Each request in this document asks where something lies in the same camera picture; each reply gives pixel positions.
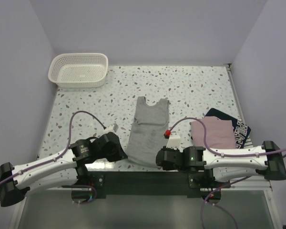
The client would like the grey tank top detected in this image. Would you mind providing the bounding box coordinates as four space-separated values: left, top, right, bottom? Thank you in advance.
126 96 169 168

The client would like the pink tank top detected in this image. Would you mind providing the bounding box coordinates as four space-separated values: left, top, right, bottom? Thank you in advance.
191 116 236 149

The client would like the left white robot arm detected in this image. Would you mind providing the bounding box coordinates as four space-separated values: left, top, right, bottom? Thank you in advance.
0 132 128 207

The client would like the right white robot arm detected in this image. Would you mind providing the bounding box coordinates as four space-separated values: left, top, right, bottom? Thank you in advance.
155 141 286 187

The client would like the navy lettered tank top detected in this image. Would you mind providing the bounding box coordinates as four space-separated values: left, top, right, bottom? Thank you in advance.
205 108 251 148

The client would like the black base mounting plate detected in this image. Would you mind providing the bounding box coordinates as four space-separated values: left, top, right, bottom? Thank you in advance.
63 171 231 198

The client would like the white plastic basket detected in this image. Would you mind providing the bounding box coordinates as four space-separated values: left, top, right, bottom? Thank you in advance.
48 53 109 88

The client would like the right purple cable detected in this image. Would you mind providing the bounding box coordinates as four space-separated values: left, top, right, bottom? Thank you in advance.
169 117 286 229

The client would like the aluminium frame rail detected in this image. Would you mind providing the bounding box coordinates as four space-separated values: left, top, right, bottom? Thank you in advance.
19 66 286 229

